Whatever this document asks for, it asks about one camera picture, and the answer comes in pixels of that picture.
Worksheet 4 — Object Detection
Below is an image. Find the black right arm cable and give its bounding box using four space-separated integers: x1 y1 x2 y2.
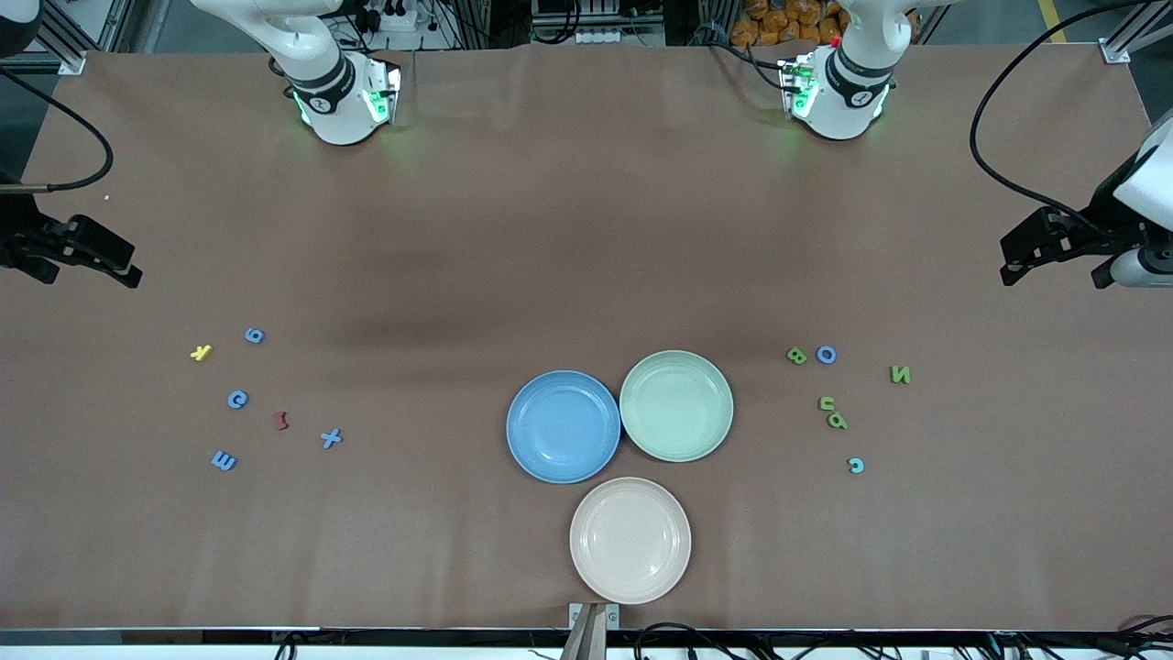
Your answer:
0 66 115 193

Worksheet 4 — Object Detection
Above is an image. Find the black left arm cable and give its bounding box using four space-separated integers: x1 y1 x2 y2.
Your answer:
970 0 1157 241

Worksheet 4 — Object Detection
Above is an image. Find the aluminium frame profile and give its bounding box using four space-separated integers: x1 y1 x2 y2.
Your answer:
1100 0 1173 65
32 0 89 76

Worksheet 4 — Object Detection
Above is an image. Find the beige round plate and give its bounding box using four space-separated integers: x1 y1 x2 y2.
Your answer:
569 477 693 605

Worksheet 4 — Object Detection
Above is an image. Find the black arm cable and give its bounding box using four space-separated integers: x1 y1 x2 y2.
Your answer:
970 0 1157 241
0 66 115 193

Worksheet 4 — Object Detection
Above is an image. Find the bag of orange fruit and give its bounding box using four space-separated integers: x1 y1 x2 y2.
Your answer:
730 0 849 47

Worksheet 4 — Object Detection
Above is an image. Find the brown table cover sheet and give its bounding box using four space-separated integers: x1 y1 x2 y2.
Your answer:
0 41 1173 633

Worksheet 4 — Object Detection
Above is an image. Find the green round plate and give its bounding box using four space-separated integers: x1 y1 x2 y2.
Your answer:
619 349 735 463

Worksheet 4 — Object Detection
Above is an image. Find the blue round plate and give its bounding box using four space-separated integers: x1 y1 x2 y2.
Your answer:
506 369 622 485

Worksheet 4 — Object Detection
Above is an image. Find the metal clamp bracket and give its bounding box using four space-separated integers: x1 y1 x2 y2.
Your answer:
561 602 620 660

